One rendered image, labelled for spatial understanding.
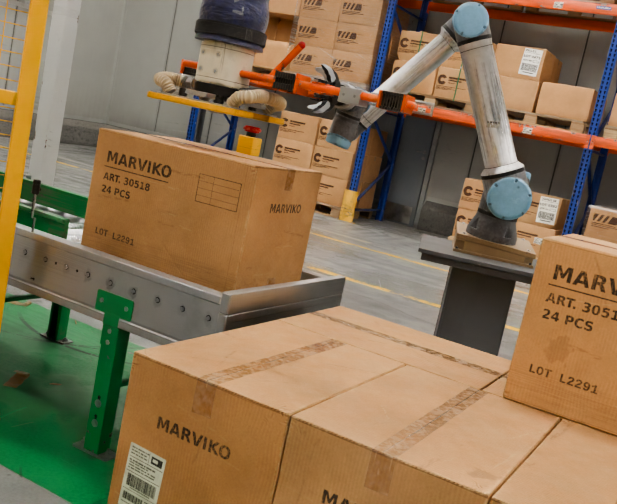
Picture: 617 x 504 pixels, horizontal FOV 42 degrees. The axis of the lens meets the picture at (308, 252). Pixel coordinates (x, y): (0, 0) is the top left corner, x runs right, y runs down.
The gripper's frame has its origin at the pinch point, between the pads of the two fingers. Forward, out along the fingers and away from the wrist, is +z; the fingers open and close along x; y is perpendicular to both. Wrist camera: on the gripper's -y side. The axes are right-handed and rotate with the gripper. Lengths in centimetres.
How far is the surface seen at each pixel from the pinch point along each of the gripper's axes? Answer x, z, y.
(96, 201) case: -49, 35, 51
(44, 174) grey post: -77, -150, 267
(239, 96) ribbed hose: -7.7, 25.3, 12.0
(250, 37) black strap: 10.4, 18.0, 16.8
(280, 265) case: -56, 10, -5
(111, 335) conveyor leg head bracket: -83, 49, 25
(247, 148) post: -25, -33, 43
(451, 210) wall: -86, -827, 210
